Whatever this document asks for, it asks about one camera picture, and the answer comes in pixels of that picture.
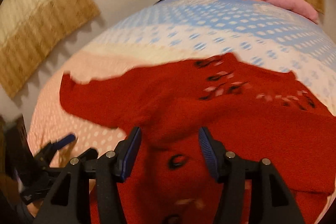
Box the red embroidered knit sweater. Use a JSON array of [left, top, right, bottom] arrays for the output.
[[60, 53, 335, 223]]

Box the pink pillow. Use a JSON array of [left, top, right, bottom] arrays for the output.
[[263, 0, 319, 24]]

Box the beige side window curtain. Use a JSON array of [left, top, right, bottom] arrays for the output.
[[1, 0, 100, 98]]

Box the polka dot bed cover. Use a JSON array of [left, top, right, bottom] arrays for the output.
[[27, 0, 336, 224]]

